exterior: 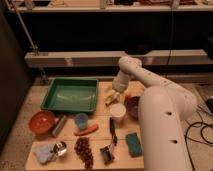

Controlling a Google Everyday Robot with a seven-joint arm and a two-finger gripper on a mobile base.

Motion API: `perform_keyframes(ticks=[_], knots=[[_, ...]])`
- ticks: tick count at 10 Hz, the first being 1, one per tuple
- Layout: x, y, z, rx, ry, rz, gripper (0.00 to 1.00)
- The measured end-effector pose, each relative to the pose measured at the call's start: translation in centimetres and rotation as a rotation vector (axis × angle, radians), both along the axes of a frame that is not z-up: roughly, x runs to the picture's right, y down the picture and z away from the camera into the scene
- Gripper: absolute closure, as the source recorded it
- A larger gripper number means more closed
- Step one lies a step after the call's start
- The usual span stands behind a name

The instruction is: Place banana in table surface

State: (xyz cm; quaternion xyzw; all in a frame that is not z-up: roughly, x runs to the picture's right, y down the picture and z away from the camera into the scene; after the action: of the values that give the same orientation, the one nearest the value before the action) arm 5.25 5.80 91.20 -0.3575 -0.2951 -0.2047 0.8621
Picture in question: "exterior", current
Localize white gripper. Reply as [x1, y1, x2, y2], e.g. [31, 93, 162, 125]
[112, 71, 129, 93]

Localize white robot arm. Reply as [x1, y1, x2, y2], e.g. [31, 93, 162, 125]
[112, 56, 198, 171]

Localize orange round fruit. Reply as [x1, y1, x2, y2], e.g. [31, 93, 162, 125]
[124, 92, 131, 100]

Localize purple bowl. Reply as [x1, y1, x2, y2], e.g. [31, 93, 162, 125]
[126, 96, 140, 119]

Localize white plastic cup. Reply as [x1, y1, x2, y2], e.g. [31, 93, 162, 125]
[109, 103, 126, 124]

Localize blue plastic cup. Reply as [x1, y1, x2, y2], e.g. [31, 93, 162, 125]
[74, 113, 88, 130]

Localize green plastic tray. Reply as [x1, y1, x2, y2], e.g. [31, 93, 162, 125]
[41, 78, 98, 113]

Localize orange carrot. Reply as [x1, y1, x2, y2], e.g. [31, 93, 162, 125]
[74, 124, 99, 136]

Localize green sponge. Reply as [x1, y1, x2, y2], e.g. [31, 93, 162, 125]
[125, 133, 142, 157]

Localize diagonal metal pole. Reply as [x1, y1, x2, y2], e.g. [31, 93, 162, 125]
[7, 0, 48, 85]

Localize dark grape bunch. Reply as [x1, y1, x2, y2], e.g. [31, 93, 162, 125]
[74, 137, 94, 170]

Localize white lower shelf beam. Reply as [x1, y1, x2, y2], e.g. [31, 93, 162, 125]
[25, 49, 213, 68]

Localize orange bowl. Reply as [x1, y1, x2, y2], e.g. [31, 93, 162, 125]
[28, 111, 55, 135]

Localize metal measuring cup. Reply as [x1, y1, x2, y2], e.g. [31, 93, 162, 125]
[53, 141, 67, 157]

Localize blue grey cloth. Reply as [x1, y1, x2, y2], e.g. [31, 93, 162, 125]
[33, 144, 55, 164]

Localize white upper shelf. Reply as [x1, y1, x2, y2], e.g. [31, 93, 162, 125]
[4, 0, 213, 12]

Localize black floor cables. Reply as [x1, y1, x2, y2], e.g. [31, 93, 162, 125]
[184, 96, 213, 171]

